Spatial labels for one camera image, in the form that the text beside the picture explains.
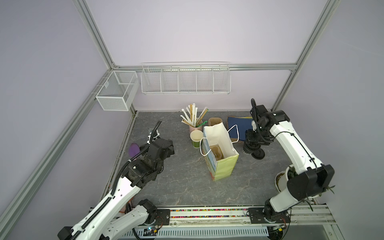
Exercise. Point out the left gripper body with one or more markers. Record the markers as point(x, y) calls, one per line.
point(144, 149)

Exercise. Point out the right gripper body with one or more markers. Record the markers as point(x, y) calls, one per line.
point(257, 137)

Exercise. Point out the black paper cup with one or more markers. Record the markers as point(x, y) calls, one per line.
point(250, 148)

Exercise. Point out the green paper gift bag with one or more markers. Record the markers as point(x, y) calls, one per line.
point(219, 135)

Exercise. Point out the single brown pulp cup carrier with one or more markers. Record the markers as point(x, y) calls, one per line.
point(217, 152)

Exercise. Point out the green paper cup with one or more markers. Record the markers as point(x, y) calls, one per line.
point(196, 137)

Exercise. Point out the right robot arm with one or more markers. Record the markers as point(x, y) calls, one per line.
point(306, 178)

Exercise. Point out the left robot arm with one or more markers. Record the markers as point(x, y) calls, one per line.
point(120, 192)

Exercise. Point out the cardboard tray with napkins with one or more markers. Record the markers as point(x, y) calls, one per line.
point(238, 126)

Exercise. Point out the black cup lid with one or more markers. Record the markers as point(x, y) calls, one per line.
point(258, 154)

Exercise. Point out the brown pulp cup carrier stack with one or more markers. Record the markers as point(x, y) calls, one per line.
point(214, 121)

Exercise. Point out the potted green plant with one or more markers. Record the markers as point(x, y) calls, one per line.
point(282, 178)

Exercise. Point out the pink metal straw bucket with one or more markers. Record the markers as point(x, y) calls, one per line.
point(195, 128)

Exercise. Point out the green wrapped straw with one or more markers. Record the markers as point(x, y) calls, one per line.
point(203, 123)

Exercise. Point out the white wrapped straw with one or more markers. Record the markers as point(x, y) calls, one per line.
point(194, 114)

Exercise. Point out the small white mesh basket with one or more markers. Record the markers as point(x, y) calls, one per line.
point(118, 91)

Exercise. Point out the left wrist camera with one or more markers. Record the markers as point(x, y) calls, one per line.
point(154, 137)

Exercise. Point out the wide white wire basket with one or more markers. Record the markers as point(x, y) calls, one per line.
point(196, 78)

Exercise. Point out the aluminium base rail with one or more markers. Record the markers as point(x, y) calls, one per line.
point(230, 222)

